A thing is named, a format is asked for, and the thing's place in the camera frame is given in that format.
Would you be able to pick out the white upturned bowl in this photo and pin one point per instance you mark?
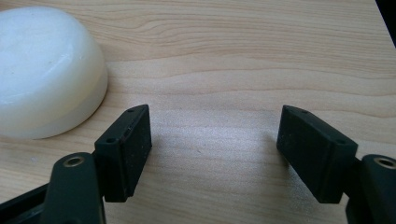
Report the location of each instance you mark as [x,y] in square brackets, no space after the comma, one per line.
[46,71]

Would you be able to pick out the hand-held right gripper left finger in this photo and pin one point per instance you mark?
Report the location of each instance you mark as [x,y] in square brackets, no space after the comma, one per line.
[123,155]

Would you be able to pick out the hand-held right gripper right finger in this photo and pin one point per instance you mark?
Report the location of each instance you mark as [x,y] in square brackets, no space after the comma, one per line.
[314,152]

